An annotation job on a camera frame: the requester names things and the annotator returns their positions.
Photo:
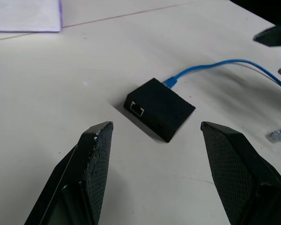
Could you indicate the black box with port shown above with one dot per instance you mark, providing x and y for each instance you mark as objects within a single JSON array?
[{"x": 161, "y": 110}]

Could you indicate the white sheet with purple edge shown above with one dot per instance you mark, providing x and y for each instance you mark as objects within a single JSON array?
[{"x": 23, "y": 14}]

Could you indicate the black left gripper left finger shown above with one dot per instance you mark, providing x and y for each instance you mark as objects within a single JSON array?
[{"x": 84, "y": 178}]

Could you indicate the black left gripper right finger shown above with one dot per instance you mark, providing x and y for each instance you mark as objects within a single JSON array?
[{"x": 238, "y": 178}]

